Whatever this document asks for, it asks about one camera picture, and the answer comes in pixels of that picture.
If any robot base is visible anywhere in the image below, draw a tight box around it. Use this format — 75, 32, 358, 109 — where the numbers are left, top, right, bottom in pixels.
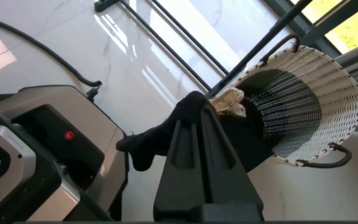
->
0, 84, 129, 222

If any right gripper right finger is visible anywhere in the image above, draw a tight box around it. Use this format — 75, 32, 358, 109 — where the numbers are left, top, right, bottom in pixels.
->
200, 103, 265, 222

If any window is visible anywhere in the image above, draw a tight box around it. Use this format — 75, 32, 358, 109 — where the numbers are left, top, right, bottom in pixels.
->
262, 0, 358, 60

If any white laundry basket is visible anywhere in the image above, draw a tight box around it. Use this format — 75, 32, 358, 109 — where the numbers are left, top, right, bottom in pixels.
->
228, 33, 358, 169

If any black garment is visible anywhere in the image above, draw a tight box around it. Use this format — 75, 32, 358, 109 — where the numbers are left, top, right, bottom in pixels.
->
116, 90, 276, 174

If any black clothes rack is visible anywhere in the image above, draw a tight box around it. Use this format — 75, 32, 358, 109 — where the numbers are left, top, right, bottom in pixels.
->
94, 0, 313, 99

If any cream printed garment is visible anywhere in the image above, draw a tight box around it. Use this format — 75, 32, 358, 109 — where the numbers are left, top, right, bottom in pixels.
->
209, 86, 247, 118

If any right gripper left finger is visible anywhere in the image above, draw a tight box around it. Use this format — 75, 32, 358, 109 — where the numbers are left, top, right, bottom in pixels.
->
153, 119, 213, 222

